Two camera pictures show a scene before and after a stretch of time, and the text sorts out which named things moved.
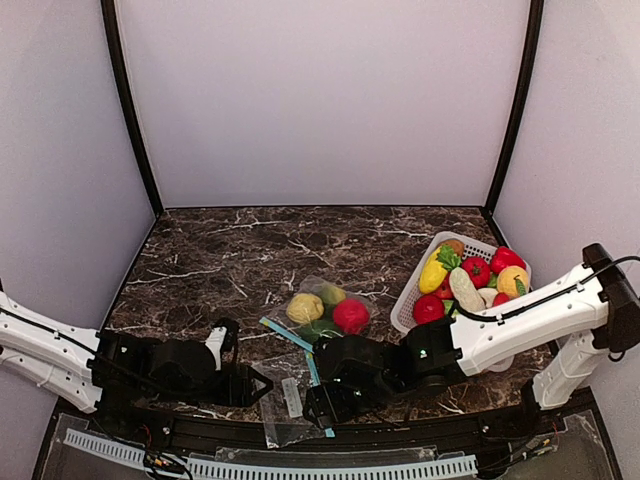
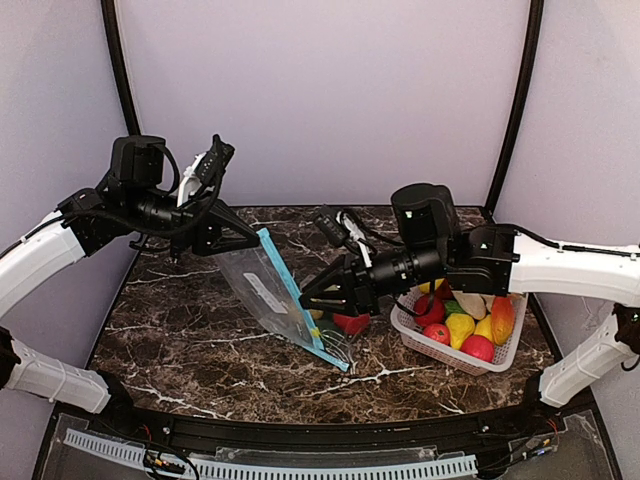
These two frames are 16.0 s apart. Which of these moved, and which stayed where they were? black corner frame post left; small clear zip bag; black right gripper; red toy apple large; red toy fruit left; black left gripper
Moved: black right gripper; small clear zip bag; black left gripper
Stayed: red toy fruit left; red toy apple large; black corner frame post left
